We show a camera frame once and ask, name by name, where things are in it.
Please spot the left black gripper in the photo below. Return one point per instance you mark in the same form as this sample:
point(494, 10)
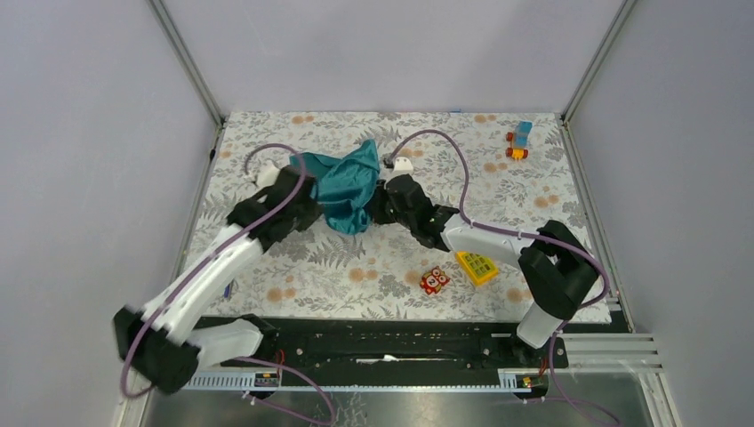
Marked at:
point(314, 211)

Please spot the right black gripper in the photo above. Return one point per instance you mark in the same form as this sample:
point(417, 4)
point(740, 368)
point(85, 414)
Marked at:
point(381, 195)

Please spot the teal cloth napkin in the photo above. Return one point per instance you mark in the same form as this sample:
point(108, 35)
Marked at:
point(344, 186)

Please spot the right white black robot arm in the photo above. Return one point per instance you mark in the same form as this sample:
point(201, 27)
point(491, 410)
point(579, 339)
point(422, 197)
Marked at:
point(557, 269)

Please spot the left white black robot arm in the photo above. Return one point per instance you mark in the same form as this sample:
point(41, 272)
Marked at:
point(161, 340)

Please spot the red owl toy block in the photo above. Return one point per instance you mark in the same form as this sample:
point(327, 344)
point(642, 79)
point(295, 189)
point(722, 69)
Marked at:
point(433, 281)

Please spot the yellow green toy brick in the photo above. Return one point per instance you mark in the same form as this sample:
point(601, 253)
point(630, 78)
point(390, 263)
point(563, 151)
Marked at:
point(478, 268)

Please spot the floral patterned table mat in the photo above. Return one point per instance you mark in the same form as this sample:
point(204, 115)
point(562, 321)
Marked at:
point(509, 170)

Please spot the blue orange toy car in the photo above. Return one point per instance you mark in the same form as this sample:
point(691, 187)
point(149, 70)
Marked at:
point(518, 141)

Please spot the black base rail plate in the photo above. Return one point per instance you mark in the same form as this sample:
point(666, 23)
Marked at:
point(340, 351)

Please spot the slotted cable duct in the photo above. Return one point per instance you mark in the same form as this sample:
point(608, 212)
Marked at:
point(268, 381)

